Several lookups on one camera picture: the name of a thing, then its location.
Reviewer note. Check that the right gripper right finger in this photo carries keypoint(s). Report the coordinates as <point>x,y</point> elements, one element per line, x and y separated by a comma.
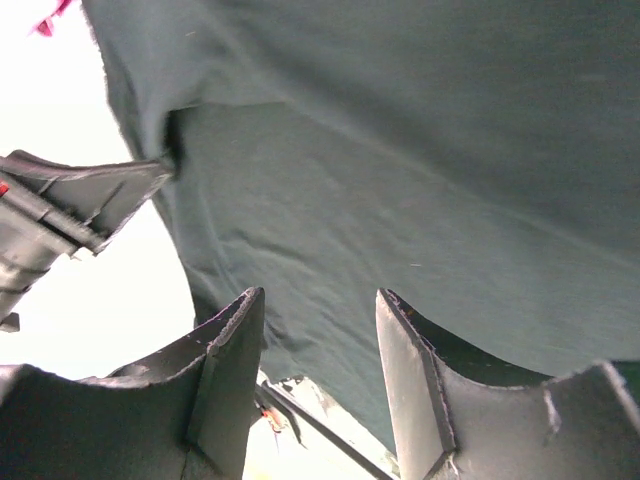
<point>459,412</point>

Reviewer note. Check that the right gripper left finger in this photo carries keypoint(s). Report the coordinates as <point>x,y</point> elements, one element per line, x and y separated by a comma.
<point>182,412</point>

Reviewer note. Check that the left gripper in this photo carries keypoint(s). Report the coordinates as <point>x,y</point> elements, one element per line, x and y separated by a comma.
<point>86,204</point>

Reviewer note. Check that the black t shirt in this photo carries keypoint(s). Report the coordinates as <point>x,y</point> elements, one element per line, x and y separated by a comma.
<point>479,158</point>

